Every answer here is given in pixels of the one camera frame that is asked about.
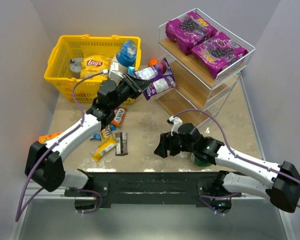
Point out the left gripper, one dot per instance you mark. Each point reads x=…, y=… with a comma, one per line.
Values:
x=131, y=83

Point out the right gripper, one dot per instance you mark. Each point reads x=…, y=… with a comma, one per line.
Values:
x=170, y=144

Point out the dark purple candy bag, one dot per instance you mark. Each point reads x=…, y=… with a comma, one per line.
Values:
x=161, y=77

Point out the Fox's fruits candy bag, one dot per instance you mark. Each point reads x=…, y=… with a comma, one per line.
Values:
x=119, y=115

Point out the purple grape candy bag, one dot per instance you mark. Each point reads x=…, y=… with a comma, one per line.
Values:
x=189, y=31
x=218, y=52

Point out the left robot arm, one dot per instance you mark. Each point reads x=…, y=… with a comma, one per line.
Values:
x=45, y=162

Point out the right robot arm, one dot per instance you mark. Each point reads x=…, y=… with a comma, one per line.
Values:
x=278, y=183

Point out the teal foil box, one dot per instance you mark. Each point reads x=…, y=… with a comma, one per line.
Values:
x=131, y=70

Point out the orange fruit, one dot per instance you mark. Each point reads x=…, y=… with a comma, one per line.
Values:
x=152, y=62

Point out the blue white wrapped roll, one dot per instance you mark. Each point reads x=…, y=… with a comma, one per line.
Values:
x=124, y=58

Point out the green brown tin can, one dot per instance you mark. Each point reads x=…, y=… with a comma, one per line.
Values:
x=198, y=162

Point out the brown chocolate bar wrapper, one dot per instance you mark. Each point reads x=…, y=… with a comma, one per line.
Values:
x=122, y=146

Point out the yellow Lays chips bag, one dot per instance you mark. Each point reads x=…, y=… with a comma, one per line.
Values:
x=93, y=66

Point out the yellow plastic shopping basket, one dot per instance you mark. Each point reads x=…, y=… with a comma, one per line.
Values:
x=65, y=61

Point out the blue small snack packet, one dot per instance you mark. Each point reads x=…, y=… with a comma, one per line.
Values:
x=96, y=136

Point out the grey crumpled paper cups pack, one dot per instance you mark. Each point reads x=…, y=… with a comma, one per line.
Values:
x=75, y=65

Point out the orange snack box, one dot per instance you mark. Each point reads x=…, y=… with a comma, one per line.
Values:
x=44, y=138

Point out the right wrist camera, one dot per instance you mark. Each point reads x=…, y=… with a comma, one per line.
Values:
x=175, y=123

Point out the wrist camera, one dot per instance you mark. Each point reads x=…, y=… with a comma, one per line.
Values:
x=115, y=72
x=175, y=123

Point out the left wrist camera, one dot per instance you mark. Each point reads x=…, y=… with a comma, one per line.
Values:
x=115, y=72

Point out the white wire wooden shelf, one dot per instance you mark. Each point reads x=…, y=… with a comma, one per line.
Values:
x=196, y=87

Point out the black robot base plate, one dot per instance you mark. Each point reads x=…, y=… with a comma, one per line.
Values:
x=201, y=189

